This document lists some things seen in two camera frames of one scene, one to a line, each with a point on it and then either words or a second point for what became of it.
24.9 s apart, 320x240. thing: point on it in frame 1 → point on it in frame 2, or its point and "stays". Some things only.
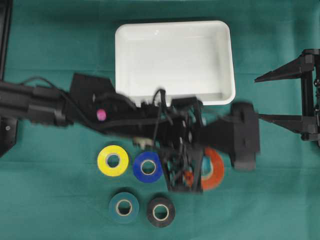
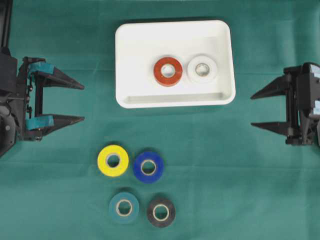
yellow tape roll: [105, 153] stays
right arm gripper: [310, 108] → [301, 83]
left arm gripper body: [176, 126] → [45, 74]
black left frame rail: [6, 7] stays
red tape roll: [217, 175] → [167, 71]
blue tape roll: [151, 156] stays
